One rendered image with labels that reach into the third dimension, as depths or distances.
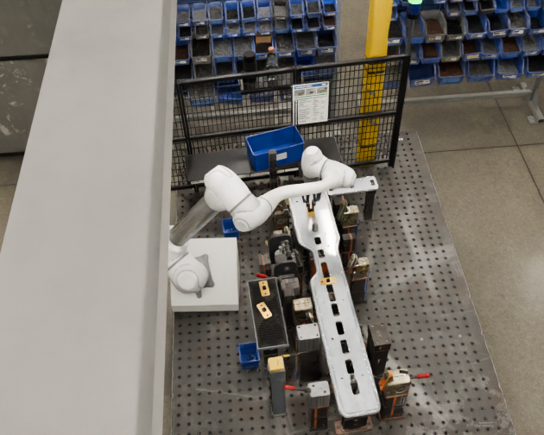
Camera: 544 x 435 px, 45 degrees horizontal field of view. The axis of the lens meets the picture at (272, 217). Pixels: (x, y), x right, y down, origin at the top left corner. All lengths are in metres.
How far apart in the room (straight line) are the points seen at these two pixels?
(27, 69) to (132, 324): 4.61
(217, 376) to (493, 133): 3.33
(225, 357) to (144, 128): 2.90
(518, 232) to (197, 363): 2.63
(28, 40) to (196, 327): 2.37
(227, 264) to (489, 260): 2.06
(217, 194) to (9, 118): 2.77
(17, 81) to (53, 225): 4.59
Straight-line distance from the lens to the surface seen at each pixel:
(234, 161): 3.83
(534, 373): 4.40
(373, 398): 3.00
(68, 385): 0.43
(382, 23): 3.61
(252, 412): 3.29
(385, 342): 3.10
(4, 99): 5.23
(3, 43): 4.92
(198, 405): 3.33
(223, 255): 3.48
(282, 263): 3.13
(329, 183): 3.14
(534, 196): 5.31
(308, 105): 3.78
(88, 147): 0.57
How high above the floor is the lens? 3.70
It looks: 49 degrees down
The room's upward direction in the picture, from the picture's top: 3 degrees counter-clockwise
